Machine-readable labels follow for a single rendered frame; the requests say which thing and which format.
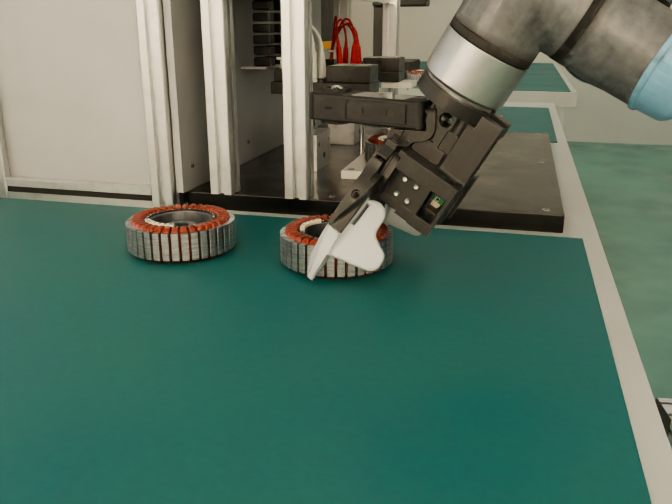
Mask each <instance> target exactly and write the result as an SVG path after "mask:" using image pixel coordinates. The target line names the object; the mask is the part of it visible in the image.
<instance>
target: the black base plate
mask: <svg viewBox="0 0 672 504"><path fill-rule="evenodd" d="M384 133H387V128H386V129H380V127H367V126H365V133H364V152H365V140H366V139H367V138H369V137H370V136H372V135H376V134H384ZM357 157H359V142H358V143H356V144H355V145H343V144H330V163H328V164H327V165H326V166H324V167H323V168H321V169H320V170H319V171H317V172H314V195H313V196H310V198H309V199H308V200H300V199H299V198H294V199H285V183H284V144H282V145H280V146H278V147H276V148H274V149H272V150H270V151H268V152H266V153H264V154H262V155H260V156H258V157H256V158H254V159H252V160H250V161H248V162H246V163H244V164H242V165H240V187H241V190H240V191H238V192H235V194H233V195H224V193H220V194H211V187H210V181H208V182H206V183H204V184H202V185H200V186H198V187H196V188H194V189H192V190H190V191H188V205H189V206H190V204H192V203H194V204H196V205H198V204H203V205H206V204H208V205H210V206H211V205H214V206H216V207H217V206H218V207H221V208H224V209H225V210H233V211H247V212H262V213H276V214H291V215H305V216H315V215H320V216H322V215H324V214H327V215H328V216H330V215H331V214H333V213H334V211H335V210H336V208H337V207H338V205H339V204H340V202H341V200H342V199H343V197H344V196H345V194H346V193H347V191H348V190H349V188H350V187H351V186H352V184H353V183H354V182H355V180H356V179H341V170H343V169H344V168H345V167H346V166H348V165H349V164H350V163H351V162H352V161H354V160H355V159H356V158H357ZM477 174H478V175H479V177H478V178H477V180H476V181H475V183H474V184H473V186H472V187H471V189H470V190H469V191H468V193H467V194H466V196H465V197H464V199H463V200H462V202H461V203H460V205H459V206H458V208H457V209H456V210H455V212H454V213H453V215H452V216H451V218H450V219H448V218H447V217H446V218H445V220H444V221H443V222H442V223H441V224H440V225H450V226H464V227H479V228H493V229H508V230H522V231H537V232H551V233H563V228H564V219H565V215H564V210H563V205H562V200H561V195H560V190H559V185H558V180H557V174H556V169H555V164H554V159H553V154H552V149H551V144H550V139H549V134H548V133H531V132H506V134H505V135H504V137H503V138H501V139H499V140H498V142H497V143H496V145H495V146H494V148H493V149H492V151H491V152H490V153H489V155H488V156H487V158H486V159H485V161H484V162H483V164H482V165H481V167H480V168H479V170H478V171H477Z"/></svg>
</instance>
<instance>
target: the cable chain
mask: <svg viewBox="0 0 672 504"><path fill-rule="evenodd" d="M252 9H253V10H265V11H280V0H253V1H252ZM252 19H253V21H267V22H281V14H280V13H271V12H254V13H252ZM253 32H254V33H273V32H281V24H253ZM253 43H254V44H274V43H281V34H268V35H254V36H253ZM274 54H281V45H266V46H255V47H254V55H274ZM276 57H281V56H265V57H255V58H254V65H252V66H242V67H241V69H271V67H272V68H277V67H280V65H275V64H280V61H281V60H276Z"/></svg>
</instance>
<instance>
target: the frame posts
mask: <svg viewBox="0 0 672 504"><path fill-rule="evenodd" d="M200 14H201V31H202V48H203V66H204V83H205V100H206V118H207V135H208V152H209V170H210V187H211V194H220V193H224V195H233V194H235V192H238V191H240V190H241V187H240V164H239V142H238V119H237V96H236V73H235V51H234V28H233V5H232V0H200ZM280 14H281V56H282V99H283V141H284V183H285V199H294V198H299V199H300V200H308V199H309V198H310V196H313V195H314V152H313V119H310V93H311V92H313V54H312V0H280ZM335 16H337V20H338V19H340V18H341V19H342V20H343V19H344V18H349V19H350V20H351V0H333V23H334V17H335ZM399 30H400V0H393V4H383V17H382V56H399Z"/></svg>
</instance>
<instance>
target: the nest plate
mask: <svg viewBox="0 0 672 504"><path fill-rule="evenodd" d="M367 163H368V162H367V161H365V152H364V154H361V155H360V156H359V157H357V158H356V159H355V160H354V161H352V162H351V163H350V164H349V165H348V166H346V167H345V168H344V169H343V170H341V179H357V178H358V177H359V175H360V174H361V173H362V171H363V169H364V167H365V166H366V164H367Z"/></svg>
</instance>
